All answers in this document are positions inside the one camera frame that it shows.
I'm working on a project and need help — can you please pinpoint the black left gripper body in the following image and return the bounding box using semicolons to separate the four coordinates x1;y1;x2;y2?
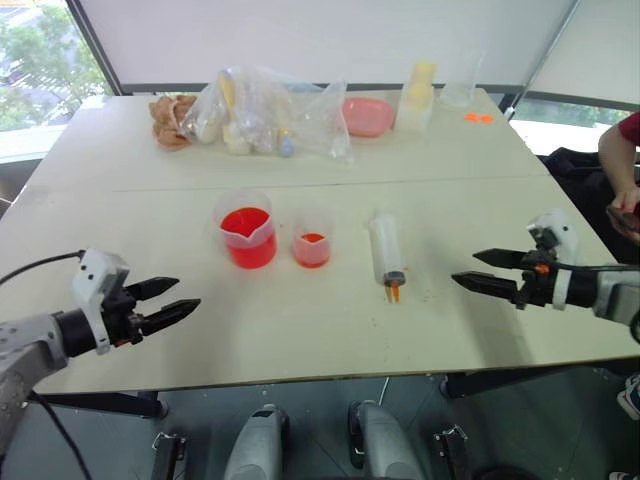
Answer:
101;283;147;349

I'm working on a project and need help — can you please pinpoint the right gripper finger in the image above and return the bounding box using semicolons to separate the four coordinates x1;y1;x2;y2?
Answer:
450;270;522;304
472;247;527;272

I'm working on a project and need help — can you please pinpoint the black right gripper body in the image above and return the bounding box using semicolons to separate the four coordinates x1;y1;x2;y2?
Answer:
511;246;557;312

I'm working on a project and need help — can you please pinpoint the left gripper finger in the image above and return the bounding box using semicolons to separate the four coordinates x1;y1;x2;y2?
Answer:
139;298;203;337
124;276;181;303

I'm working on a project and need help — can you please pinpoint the large beaker with red liquid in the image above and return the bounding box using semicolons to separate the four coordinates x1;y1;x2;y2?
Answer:
213;188;279;271

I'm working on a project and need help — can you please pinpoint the clear syringe with orange tip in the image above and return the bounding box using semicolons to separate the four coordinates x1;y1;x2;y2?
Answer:
368;211;410;305

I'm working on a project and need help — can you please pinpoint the small beaker with red liquid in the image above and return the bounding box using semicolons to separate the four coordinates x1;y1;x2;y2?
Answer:
291;211;336;270

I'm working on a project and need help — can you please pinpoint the person's hand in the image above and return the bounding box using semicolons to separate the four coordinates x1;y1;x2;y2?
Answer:
610;186;640;222

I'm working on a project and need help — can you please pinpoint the black table foot bar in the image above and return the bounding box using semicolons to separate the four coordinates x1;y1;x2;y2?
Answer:
28;391;170;420

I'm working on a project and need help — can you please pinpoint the black bag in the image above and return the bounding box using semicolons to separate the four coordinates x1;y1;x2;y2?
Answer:
538;146;640;266

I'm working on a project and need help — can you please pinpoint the white sneaker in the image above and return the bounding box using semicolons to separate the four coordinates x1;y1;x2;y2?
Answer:
616;372;640;422

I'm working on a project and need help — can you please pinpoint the grey rounded robot leg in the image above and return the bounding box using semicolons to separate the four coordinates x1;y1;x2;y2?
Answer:
348;399;427;480
222;403;290;480

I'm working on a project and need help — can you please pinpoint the brown crumpled cloth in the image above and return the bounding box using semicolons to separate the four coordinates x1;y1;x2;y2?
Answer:
148;93;199;152

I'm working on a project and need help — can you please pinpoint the empty clear beaker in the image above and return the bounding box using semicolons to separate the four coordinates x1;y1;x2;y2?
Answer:
438;48;487;110

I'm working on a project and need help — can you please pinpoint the clear container with yellow items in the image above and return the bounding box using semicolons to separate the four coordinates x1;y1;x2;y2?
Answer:
393;61;439;133

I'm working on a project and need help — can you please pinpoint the pink plastic bowl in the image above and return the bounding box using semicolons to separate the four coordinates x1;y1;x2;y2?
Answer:
341;96;397;138

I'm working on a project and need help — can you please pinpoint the large clear plastic bag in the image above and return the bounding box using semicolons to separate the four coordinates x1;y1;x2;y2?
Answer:
178;66;302;157

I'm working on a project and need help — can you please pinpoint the small clear plastic bag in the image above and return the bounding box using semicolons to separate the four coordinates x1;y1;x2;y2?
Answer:
288;78;357;167

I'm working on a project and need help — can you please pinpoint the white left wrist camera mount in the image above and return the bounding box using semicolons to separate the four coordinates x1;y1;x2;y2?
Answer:
71;248;131;356

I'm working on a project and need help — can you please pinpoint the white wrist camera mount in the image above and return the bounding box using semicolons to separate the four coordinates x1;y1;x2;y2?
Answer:
71;248;131;356
525;208;582;312

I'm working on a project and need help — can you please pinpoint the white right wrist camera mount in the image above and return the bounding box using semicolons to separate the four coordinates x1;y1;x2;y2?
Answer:
525;208;582;312

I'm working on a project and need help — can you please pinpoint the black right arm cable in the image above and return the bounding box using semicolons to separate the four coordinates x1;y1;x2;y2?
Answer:
569;263;640;274

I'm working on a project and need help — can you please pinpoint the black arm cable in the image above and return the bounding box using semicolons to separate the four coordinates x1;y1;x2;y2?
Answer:
0;249;87;287
569;263;640;274

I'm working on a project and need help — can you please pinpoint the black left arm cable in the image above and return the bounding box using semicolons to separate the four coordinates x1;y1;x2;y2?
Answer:
0;249;87;287

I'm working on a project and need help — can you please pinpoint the black metal latch bracket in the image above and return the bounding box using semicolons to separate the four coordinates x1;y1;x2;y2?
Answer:
149;431;187;480
432;424;472;480

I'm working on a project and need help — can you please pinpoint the white blind pull cord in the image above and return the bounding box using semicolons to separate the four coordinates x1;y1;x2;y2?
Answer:
503;0;584;122

